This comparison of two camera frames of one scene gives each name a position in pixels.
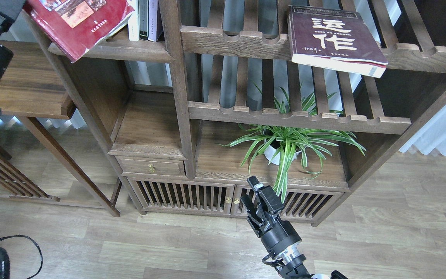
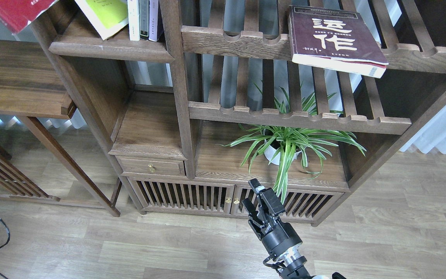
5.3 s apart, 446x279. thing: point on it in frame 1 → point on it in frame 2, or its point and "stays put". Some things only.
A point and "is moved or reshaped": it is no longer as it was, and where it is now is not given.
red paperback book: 74,26 is moved or reshaped
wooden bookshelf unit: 195,97 stays put
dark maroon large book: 338,38 stays put
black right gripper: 263,205 stays put
